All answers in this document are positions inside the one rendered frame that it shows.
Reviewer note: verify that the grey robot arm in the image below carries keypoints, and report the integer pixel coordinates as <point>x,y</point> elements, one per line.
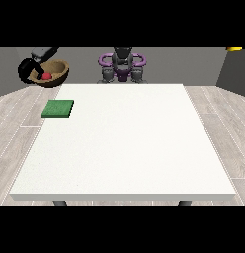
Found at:
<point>43,52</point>

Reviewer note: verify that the dark table leg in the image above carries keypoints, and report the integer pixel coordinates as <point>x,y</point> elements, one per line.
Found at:
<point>185,203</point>
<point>60,203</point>

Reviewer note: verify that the grey robot trunk purple rings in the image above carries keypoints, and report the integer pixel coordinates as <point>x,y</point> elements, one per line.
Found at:
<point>122,67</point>

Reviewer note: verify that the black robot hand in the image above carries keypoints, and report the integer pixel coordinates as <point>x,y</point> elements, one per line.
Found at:
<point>23,68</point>

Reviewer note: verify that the brown wooden bowl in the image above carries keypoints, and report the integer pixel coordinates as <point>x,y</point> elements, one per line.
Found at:
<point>58,70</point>

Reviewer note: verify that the green square pad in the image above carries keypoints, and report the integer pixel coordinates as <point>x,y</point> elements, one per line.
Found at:
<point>58,108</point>

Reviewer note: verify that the small red ball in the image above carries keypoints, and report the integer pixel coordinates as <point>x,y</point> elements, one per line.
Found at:
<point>46,76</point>

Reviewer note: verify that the yellow cup with melon print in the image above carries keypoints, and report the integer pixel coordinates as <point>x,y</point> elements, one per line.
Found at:
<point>234,49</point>

